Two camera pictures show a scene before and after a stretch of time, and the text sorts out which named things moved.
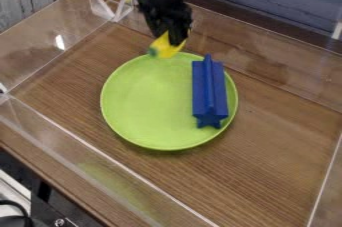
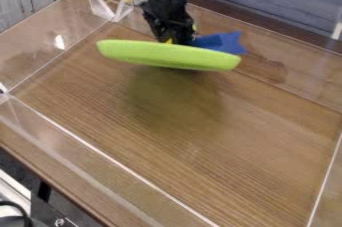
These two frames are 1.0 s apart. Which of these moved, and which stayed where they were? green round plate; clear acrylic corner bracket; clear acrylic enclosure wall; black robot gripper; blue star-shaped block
Moved: green round plate; blue star-shaped block
Stayed: black robot gripper; clear acrylic enclosure wall; clear acrylic corner bracket
